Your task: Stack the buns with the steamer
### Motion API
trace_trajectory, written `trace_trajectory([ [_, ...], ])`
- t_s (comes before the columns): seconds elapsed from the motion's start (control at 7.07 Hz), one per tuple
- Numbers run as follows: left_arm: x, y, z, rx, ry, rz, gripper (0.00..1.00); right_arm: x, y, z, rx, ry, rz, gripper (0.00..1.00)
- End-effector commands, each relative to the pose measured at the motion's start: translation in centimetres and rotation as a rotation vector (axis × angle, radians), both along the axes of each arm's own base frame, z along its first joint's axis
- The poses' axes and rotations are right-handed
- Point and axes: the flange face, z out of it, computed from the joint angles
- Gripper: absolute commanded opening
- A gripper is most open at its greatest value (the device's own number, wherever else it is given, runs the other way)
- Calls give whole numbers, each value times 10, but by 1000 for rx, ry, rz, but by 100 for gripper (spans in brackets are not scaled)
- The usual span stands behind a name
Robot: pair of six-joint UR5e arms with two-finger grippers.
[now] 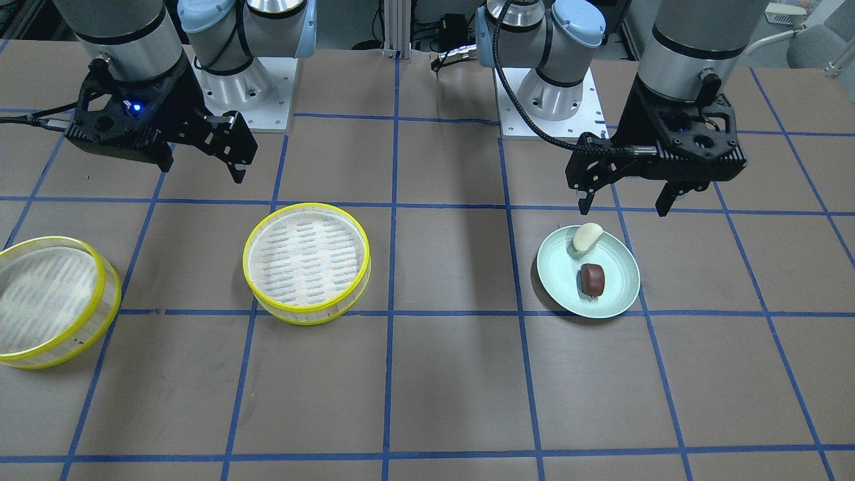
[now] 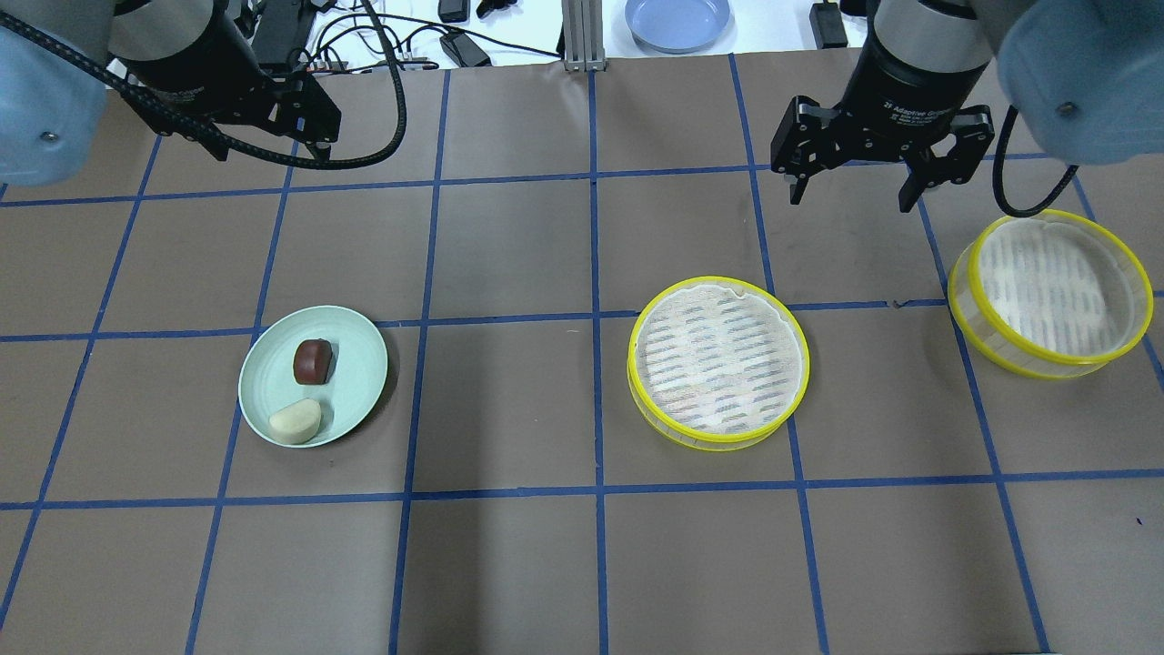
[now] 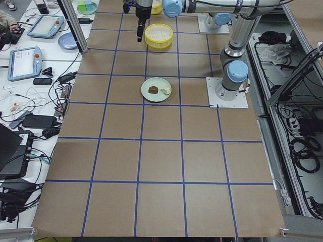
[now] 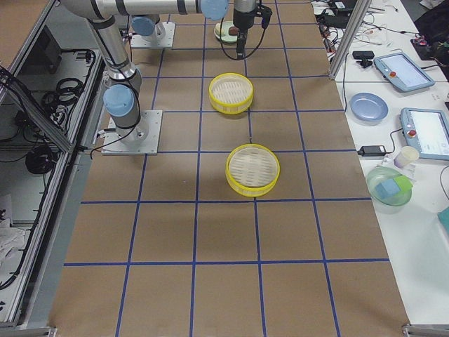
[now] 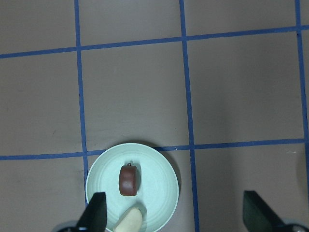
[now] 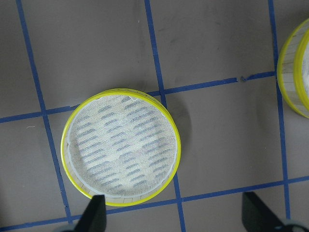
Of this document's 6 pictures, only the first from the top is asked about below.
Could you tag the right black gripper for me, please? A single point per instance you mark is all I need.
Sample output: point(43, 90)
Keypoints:
point(175, 100)

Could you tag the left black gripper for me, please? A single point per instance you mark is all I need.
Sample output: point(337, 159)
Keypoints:
point(636, 121)

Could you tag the white steamed bun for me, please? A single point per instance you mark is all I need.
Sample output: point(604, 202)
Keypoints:
point(585, 239)

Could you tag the brown steamed bun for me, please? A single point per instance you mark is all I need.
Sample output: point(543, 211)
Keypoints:
point(592, 280)

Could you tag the yellow rimmed steamer basket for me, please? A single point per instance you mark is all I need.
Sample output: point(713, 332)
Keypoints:
point(58, 297)

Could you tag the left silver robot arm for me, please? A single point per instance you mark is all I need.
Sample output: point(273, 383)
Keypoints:
point(559, 40)

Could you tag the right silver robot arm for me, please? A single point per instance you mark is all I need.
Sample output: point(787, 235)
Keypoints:
point(145, 38)

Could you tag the yellow steamer basket with cloth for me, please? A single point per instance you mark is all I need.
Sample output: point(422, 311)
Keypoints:
point(307, 263)

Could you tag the light green plate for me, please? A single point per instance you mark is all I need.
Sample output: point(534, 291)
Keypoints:
point(558, 272)

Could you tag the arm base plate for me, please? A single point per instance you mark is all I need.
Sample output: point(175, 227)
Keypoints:
point(563, 113)
point(263, 93)

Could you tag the aluminium frame post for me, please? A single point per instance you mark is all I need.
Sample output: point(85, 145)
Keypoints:
point(397, 29)

